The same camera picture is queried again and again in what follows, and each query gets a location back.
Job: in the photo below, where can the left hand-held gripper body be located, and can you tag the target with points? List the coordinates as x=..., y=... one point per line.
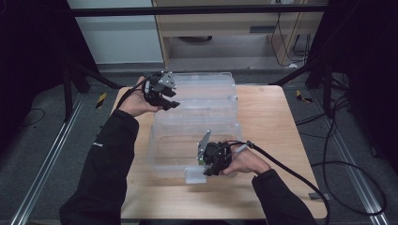
x=156, y=90

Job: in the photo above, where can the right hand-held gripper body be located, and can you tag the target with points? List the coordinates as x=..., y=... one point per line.
x=219, y=154

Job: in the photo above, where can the green white small box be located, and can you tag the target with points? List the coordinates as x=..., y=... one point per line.
x=201, y=161

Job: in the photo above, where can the clear plastic storage box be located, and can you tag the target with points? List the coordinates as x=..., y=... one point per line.
x=194, y=125

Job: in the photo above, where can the person's left hand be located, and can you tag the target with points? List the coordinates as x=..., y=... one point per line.
x=136, y=103

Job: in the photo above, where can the person's right hand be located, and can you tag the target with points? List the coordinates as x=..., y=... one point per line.
x=247, y=161

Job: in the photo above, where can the yellow black striped tape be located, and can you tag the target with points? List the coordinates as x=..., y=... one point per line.
x=303, y=97
x=100, y=100

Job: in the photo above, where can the dark round object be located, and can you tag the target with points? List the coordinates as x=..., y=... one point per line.
x=195, y=39

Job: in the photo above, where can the white cabinet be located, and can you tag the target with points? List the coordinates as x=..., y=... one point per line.
x=119, y=40

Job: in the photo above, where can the black metal stand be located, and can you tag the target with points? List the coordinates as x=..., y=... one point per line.
x=90, y=75
x=325, y=81

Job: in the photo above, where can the light wooden desk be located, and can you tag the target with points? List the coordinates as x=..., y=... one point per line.
x=219, y=28

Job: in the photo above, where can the black horizontal bar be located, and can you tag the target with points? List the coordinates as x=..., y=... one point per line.
x=187, y=11

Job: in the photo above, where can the grey tape strip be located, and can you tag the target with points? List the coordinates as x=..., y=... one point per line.
x=319, y=196

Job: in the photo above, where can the white plug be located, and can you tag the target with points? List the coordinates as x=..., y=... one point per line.
x=292, y=65

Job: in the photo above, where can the black curtain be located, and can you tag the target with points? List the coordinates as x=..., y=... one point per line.
x=31, y=62
x=369, y=62

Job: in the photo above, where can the metal floor rail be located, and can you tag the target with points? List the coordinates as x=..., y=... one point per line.
x=353, y=175
x=43, y=168

